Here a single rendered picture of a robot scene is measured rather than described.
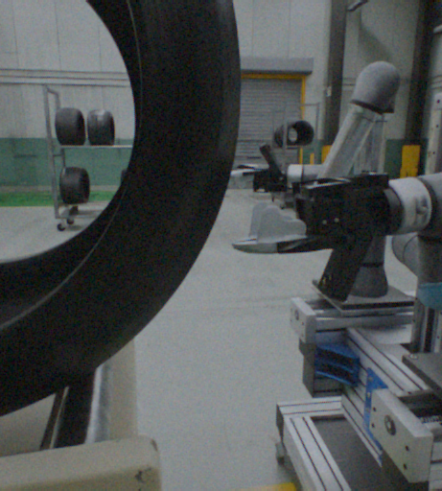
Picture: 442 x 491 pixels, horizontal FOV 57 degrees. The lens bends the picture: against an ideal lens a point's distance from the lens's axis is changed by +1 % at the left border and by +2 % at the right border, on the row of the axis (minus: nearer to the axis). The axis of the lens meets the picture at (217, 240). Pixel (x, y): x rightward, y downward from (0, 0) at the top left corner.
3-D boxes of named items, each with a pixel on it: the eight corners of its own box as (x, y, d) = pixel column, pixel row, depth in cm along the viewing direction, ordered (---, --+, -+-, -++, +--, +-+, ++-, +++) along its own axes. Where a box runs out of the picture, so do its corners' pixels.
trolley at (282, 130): (314, 210, 755) (320, 102, 712) (280, 210, 753) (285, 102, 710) (297, 200, 885) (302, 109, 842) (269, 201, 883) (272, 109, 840)
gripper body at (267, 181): (250, 192, 136) (287, 193, 133) (250, 167, 133) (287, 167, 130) (255, 187, 143) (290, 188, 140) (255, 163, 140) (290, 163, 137)
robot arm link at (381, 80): (414, 63, 101) (324, 235, 117) (407, 71, 112) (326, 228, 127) (370, 47, 104) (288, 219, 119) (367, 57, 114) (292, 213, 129)
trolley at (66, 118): (150, 230, 572) (145, 86, 529) (53, 231, 558) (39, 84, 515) (153, 222, 634) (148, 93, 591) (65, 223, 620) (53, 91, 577)
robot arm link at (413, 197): (394, 226, 60) (434, 238, 52) (365, 231, 59) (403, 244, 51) (394, 175, 58) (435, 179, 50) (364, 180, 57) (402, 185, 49)
